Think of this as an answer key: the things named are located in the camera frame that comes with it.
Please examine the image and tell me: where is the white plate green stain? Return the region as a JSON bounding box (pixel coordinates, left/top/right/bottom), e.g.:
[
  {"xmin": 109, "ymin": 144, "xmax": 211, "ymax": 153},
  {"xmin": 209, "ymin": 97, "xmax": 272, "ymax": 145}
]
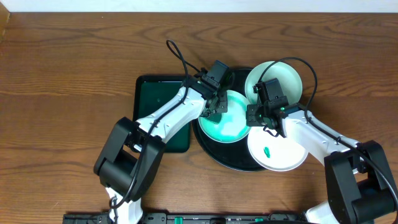
[{"xmin": 248, "ymin": 127, "xmax": 308, "ymax": 172}]

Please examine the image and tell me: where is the green scouring pad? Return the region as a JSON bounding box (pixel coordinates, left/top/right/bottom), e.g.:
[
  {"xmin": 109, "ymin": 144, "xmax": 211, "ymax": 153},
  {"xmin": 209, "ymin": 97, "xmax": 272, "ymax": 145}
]
[{"xmin": 203, "ymin": 113, "xmax": 222, "ymax": 124}]

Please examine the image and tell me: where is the black cable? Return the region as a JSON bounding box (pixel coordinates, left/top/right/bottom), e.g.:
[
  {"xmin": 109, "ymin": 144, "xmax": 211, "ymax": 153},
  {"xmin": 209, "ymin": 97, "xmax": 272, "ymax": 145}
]
[
  {"xmin": 108, "ymin": 39, "xmax": 203, "ymax": 215},
  {"xmin": 256, "ymin": 57, "xmax": 398, "ymax": 203}
]

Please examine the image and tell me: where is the right black cable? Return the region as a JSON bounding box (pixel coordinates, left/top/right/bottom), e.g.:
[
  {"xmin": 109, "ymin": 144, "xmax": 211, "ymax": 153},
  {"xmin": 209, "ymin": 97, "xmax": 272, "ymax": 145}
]
[{"xmin": 256, "ymin": 57, "xmax": 398, "ymax": 203}]

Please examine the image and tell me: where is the black rectangular water tray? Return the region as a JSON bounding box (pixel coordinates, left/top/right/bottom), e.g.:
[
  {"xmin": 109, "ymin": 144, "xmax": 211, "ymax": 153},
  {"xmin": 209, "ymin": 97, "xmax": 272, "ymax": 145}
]
[{"xmin": 132, "ymin": 75, "xmax": 191, "ymax": 153}]

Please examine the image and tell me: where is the round black tray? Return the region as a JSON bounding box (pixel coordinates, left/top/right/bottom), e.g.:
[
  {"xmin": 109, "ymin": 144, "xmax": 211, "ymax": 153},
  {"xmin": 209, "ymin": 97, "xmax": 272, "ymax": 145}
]
[{"xmin": 191, "ymin": 67, "xmax": 266, "ymax": 172}]

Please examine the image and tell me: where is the left black cable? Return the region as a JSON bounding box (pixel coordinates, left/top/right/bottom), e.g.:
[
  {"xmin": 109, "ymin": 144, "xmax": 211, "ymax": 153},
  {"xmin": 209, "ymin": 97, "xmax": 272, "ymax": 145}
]
[{"xmin": 108, "ymin": 39, "xmax": 203, "ymax": 215}]

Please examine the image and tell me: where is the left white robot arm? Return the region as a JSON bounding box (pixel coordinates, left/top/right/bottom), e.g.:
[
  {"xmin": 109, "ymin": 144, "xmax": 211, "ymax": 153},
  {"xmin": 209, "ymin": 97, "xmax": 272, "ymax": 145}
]
[{"xmin": 94, "ymin": 68, "xmax": 229, "ymax": 223}]

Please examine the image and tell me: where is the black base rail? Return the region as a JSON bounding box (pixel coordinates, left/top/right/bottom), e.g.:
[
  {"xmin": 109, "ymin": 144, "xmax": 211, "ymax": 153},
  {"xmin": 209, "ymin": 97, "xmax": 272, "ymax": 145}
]
[{"xmin": 62, "ymin": 213, "xmax": 308, "ymax": 224}]

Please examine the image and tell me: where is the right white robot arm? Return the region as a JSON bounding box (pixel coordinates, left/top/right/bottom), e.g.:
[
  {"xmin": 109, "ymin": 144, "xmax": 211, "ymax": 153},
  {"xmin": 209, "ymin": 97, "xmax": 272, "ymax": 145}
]
[{"xmin": 246, "ymin": 98, "xmax": 397, "ymax": 223}]

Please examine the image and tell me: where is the light green plate green stain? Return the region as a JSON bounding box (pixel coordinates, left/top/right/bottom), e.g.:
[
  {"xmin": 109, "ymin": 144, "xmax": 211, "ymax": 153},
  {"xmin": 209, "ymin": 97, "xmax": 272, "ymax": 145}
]
[{"xmin": 244, "ymin": 61, "xmax": 303, "ymax": 105}]

